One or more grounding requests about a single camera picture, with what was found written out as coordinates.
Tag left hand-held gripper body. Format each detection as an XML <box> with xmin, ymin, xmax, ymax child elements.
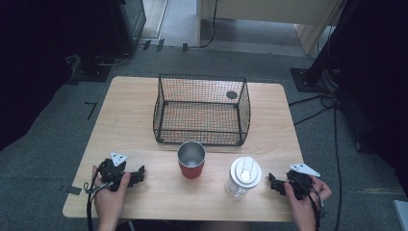
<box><xmin>97</xmin><ymin>152</ymin><xmax>130</xmax><ymax>193</ymax></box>

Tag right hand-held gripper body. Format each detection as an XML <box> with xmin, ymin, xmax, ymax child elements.
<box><xmin>286</xmin><ymin>162</ymin><xmax>321</xmax><ymax>201</ymax></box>

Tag person's right hand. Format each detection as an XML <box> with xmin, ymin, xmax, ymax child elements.
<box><xmin>283</xmin><ymin>175</ymin><xmax>333</xmax><ymax>223</ymax></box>

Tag person's left hand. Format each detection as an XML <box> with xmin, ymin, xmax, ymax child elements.
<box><xmin>91</xmin><ymin>165</ymin><xmax>132</xmax><ymax>218</ymax></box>

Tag clear bottle with white lid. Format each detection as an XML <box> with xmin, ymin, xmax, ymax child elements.
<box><xmin>224</xmin><ymin>156</ymin><xmax>263</xmax><ymax>201</ymax></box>

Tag grey tape piece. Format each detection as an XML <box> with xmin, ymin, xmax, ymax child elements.
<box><xmin>59</xmin><ymin>185</ymin><xmax>84</xmax><ymax>196</ymax></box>

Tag red cup with steel inside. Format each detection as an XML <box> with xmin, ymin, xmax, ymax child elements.
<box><xmin>177</xmin><ymin>141</ymin><xmax>207</xmax><ymax>180</ymax></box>

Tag white box corner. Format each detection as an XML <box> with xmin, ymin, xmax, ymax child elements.
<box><xmin>392</xmin><ymin>198</ymin><xmax>408</xmax><ymax>231</ymax></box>

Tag dark curtain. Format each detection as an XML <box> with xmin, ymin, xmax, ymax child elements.
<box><xmin>0</xmin><ymin>0</ymin><xmax>123</xmax><ymax>152</ymax></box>
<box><xmin>304</xmin><ymin>0</ymin><xmax>408</xmax><ymax>196</ymax></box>

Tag dark cabinet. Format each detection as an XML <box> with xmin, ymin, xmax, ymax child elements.
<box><xmin>109</xmin><ymin>0</ymin><xmax>147</xmax><ymax>56</ymax></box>

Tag beige wooden furniture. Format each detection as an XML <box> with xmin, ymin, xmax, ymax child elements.
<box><xmin>196</xmin><ymin>0</ymin><xmax>348</xmax><ymax>56</ymax></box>

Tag right hand-held gripper cable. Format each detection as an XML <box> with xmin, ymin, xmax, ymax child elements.
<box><xmin>296</xmin><ymin>174</ymin><xmax>323</xmax><ymax>231</ymax></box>

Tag hand-held gripper cable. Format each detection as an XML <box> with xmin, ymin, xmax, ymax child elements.
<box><xmin>296</xmin><ymin>174</ymin><xmax>323</xmax><ymax>231</ymax></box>
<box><xmin>83</xmin><ymin>167</ymin><xmax>114</xmax><ymax>231</ymax></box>

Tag left hand-held gripper cable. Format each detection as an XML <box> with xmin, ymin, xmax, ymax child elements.
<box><xmin>83</xmin><ymin>167</ymin><xmax>114</xmax><ymax>231</ymax></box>

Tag black floor cables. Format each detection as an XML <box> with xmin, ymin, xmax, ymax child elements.
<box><xmin>288</xmin><ymin>90</ymin><xmax>344</xmax><ymax>231</ymax></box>

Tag black wire mesh basket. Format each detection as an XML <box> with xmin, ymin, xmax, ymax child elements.
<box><xmin>152</xmin><ymin>73</ymin><xmax>252</xmax><ymax>147</ymax></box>

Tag black stand base plate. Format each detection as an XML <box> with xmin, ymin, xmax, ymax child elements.
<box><xmin>69</xmin><ymin>53</ymin><xmax>114</xmax><ymax>84</ymax></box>
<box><xmin>290</xmin><ymin>67</ymin><xmax>340</xmax><ymax>94</ymax></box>

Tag black hanging cable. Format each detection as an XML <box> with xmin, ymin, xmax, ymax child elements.
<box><xmin>197</xmin><ymin>0</ymin><xmax>219</xmax><ymax>50</ymax></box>

